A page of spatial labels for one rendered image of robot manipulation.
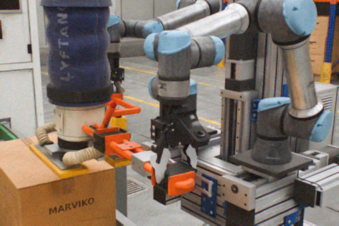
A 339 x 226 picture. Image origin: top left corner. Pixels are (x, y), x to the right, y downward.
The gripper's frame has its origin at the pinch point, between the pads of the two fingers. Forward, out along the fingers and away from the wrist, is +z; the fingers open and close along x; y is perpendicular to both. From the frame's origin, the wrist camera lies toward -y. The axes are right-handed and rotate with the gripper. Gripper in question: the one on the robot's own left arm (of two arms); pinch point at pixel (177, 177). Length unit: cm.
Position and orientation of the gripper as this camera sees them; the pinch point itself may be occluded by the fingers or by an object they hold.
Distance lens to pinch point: 113.8
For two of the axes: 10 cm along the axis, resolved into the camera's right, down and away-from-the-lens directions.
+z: 0.0, 9.7, 2.6
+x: -8.7, 1.3, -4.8
